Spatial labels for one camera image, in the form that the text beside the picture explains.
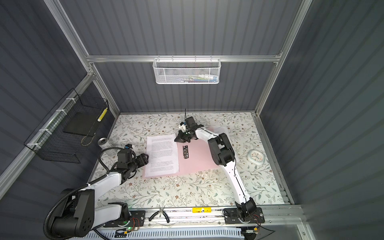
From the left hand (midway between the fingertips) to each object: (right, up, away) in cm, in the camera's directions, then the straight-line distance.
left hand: (143, 157), depth 91 cm
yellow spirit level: (+35, -24, -16) cm, 46 cm away
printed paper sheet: (+11, 0, +5) cm, 12 cm away
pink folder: (+31, -1, +4) cm, 31 cm away
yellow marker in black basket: (-19, +25, -11) cm, 33 cm away
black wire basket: (-32, +15, -21) cm, 41 cm away
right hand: (+19, +9, +12) cm, 24 cm away
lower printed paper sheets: (+49, +16, +19) cm, 56 cm away
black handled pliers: (+14, -25, -16) cm, 32 cm away
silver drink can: (-23, +10, -4) cm, 25 cm away
